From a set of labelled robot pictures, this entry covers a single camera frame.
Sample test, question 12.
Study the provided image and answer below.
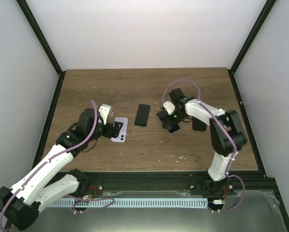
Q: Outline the black phone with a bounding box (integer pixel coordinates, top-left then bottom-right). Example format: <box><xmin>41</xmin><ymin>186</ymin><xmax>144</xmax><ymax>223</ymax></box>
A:
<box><xmin>134</xmin><ymin>104</ymin><xmax>151</xmax><ymax>127</ymax></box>

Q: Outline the lavender phone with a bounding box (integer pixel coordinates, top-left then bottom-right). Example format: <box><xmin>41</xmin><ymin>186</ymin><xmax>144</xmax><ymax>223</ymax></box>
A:
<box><xmin>111</xmin><ymin>117</ymin><xmax>128</xmax><ymax>143</ymax></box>

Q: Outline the black phone case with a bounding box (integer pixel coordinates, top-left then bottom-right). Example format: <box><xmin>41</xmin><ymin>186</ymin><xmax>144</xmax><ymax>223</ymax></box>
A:
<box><xmin>192</xmin><ymin>117</ymin><xmax>207</xmax><ymax>131</ymax></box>

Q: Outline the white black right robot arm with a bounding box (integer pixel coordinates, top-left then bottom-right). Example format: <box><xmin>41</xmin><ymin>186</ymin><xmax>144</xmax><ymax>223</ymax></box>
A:
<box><xmin>156</xmin><ymin>88</ymin><xmax>247</xmax><ymax>195</ymax></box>

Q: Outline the black frame post right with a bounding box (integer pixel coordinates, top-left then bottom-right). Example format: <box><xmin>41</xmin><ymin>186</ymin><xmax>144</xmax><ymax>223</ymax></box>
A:
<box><xmin>230</xmin><ymin>0</ymin><xmax>277</xmax><ymax>73</ymax></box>

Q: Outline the light blue slotted cable duct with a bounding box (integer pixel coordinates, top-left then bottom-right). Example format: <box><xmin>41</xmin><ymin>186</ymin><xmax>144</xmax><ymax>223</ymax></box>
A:
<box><xmin>50</xmin><ymin>198</ymin><xmax>208</xmax><ymax>209</ymax></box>

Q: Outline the black frame post left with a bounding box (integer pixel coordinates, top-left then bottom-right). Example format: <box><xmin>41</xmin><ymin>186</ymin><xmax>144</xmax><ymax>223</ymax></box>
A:
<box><xmin>16</xmin><ymin>0</ymin><xmax>63</xmax><ymax>76</ymax></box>

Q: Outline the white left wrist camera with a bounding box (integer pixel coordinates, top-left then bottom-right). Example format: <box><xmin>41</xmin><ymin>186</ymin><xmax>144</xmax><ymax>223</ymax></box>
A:
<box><xmin>98</xmin><ymin>104</ymin><xmax>113</xmax><ymax>125</ymax></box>

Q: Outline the black frame post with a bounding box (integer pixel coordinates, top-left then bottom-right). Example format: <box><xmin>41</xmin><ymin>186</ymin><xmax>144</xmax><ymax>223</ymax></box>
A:
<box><xmin>230</xmin><ymin>0</ymin><xmax>277</xmax><ymax>73</ymax></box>
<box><xmin>16</xmin><ymin>0</ymin><xmax>63</xmax><ymax>76</ymax></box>

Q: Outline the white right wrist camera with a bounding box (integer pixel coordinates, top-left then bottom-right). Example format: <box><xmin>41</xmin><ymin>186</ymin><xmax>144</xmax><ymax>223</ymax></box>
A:
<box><xmin>163</xmin><ymin>101</ymin><xmax>175</xmax><ymax>115</ymax></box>

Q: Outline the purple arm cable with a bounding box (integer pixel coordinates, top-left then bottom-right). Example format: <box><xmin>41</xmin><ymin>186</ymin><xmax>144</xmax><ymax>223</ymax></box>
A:
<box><xmin>0</xmin><ymin>99</ymin><xmax>98</xmax><ymax>232</ymax></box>
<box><xmin>161</xmin><ymin>79</ymin><xmax>246</xmax><ymax>213</ymax></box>

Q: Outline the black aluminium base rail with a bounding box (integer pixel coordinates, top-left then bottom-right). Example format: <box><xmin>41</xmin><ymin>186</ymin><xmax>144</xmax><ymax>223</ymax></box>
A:
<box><xmin>84</xmin><ymin>171</ymin><xmax>277</xmax><ymax>196</ymax></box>

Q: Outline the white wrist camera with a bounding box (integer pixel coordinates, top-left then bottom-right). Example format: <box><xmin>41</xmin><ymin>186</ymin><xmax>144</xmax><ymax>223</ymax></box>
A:
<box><xmin>163</xmin><ymin>101</ymin><xmax>175</xmax><ymax>115</ymax></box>
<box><xmin>98</xmin><ymin>104</ymin><xmax>113</xmax><ymax>125</ymax></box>

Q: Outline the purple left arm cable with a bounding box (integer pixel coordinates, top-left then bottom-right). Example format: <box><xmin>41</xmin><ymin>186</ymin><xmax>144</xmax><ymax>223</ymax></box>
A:
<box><xmin>0</xmin><ymin>99</ymin><xmax>98</xmax><ymax>232</ymax></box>

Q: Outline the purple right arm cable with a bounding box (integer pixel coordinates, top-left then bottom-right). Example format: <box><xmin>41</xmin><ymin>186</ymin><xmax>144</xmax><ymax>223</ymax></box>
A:
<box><xmin>161</xmin><ymin>79</ymin><xmax>246</xmax><ymax>213</ymax></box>

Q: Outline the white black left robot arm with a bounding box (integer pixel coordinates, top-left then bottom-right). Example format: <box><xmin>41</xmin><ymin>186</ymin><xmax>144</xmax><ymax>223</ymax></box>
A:
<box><xmin>0</xmin><ymin>105</ymin><xmax>124</xmax><ymax>231</ymax></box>

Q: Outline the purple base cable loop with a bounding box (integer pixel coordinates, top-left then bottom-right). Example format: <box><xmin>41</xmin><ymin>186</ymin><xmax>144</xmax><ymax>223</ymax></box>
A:
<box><xmin>72</xmin><ymin>197</ymin><xmax>115</xmax><ymax>215</ymax></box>

